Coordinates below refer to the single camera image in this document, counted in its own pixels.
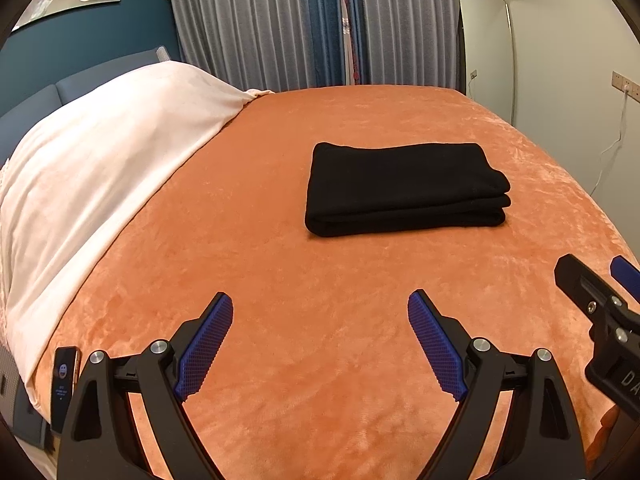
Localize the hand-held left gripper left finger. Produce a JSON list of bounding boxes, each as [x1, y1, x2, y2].
[[56, 291, 235, 480]]

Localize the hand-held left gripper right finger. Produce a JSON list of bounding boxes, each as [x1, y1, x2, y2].
[[407, 289, 588, 480]]

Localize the wooden outlet panel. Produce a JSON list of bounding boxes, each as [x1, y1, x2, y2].
[[611, 71, 640, 102]]

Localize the white blanket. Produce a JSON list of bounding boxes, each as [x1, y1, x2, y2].
[[0, 60, 275, 408]]

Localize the blue headboard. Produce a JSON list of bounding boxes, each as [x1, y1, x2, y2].
[[0, 47, 168, 126]]

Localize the standing mirror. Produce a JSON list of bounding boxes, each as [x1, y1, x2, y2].
[[459, 0, 516, 126]]

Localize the orange plush blanket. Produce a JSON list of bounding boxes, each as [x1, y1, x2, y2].
[[50, 85, 633, 480]]

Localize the white wall cable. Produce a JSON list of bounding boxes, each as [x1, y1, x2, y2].
[[590, 87, 630, 196]]

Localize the black pants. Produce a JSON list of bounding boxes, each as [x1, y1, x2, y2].
[[304, 142, 512, 237]]

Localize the blue curtain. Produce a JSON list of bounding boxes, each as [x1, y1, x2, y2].
[[305, 0, 373, 87]]

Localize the grey curtain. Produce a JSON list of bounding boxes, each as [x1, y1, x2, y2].
[[165, 0, 321, 95], [357, 0, 500, 92]]

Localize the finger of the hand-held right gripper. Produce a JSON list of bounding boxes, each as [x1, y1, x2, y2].
[[610, 256, 640, 306], [554, 254, 633, 348]]

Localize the smartphone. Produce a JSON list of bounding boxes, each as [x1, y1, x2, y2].
[[50, 346, 83, 433]]

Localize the person's right hand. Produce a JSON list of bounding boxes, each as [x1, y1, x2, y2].
[[586, 402, 626, 471]]

